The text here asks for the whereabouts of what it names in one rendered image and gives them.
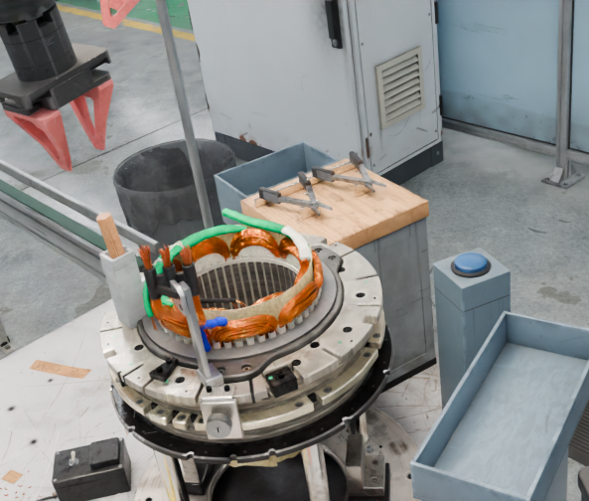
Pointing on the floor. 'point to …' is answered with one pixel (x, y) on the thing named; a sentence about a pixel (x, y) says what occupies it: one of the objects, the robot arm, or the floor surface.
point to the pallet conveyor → (42, 226)
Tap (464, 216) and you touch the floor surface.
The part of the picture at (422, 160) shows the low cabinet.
